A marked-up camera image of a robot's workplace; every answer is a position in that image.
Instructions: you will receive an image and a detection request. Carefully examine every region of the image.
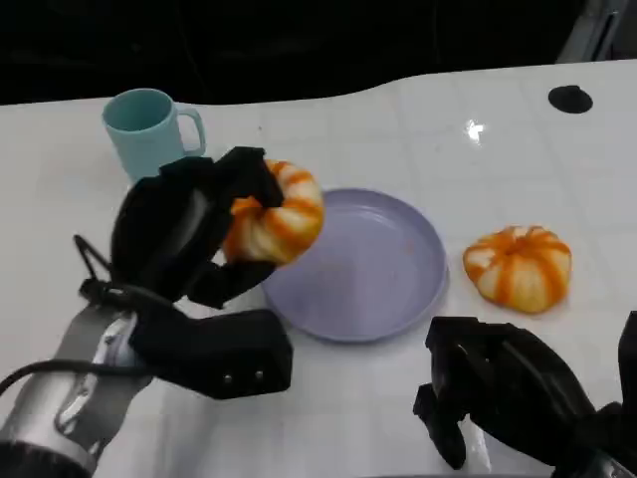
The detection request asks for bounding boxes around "black round table grommet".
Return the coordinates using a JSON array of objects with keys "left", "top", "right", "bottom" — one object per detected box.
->
[{"left": 547, "top": 85, "right": 594, "bottom": 115}]

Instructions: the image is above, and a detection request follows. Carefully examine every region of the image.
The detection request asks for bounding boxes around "orange and white bread roll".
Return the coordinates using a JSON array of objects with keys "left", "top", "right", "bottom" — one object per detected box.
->
[
  {"left": 221, "top": 158, "right": 326, "bottom": 266},
  {"left": 462, "top": 224, "right": 573, "bottom": 315}
]

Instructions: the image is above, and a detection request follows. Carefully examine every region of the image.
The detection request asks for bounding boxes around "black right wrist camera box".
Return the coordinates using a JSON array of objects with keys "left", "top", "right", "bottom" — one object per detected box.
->
[{"left": 617, "top": 310, "right": 637, "bottom": 415}]

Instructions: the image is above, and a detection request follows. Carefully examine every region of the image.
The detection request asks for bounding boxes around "pale green mug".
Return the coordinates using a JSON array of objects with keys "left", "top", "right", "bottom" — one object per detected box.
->
[{"left": 102, "top": 88, "right": 207, "bottom": 183}]

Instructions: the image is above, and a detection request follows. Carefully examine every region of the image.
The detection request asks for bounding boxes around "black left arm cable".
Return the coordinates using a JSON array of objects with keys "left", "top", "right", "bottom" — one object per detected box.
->
[{"left": 0, "top": 358, "right": 150, "bottom": 395}]

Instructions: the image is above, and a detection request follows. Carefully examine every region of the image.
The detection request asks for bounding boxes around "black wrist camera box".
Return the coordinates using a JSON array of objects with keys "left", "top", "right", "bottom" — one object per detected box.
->
[
  {"left": 127, "top": 308, "right": 295, "bottom": 400},
  {"left": 617, "top": 310, "right": 637, "bottom": 415}
]

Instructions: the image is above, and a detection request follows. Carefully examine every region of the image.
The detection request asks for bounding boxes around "black looped wrist cable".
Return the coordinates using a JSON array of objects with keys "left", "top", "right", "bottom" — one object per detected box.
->
[{"left": 73, "top": 233, "right": 173, "bottom": 313}]

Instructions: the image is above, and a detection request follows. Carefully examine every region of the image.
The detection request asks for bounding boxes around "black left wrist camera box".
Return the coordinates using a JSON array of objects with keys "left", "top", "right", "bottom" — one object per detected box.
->
[{"left": 127, "top": 308, "right": 295, "bottom": 400}]

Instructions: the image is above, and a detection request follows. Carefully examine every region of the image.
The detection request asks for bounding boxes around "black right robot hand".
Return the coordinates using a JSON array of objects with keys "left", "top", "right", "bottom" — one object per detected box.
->
[{"left": 412, "top": 316, "right": 601, "bottom": 472}]

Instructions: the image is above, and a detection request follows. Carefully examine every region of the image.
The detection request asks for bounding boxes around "lilac plate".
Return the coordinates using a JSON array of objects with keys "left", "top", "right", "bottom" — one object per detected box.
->
[{"left": 260, "top": 187, "right": 450, "bottom": 345}]

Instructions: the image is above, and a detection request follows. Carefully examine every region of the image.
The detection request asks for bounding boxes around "grey metal frame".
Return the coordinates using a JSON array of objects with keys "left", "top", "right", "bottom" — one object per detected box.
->
[{"left": 555, "top": 0, "right": 631, "bottom": 65}]

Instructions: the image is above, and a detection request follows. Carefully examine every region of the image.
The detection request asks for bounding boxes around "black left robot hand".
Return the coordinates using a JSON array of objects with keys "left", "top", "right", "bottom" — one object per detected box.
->
[{"left": 109, "top": 145, "right": 286, "bottom": 311}]

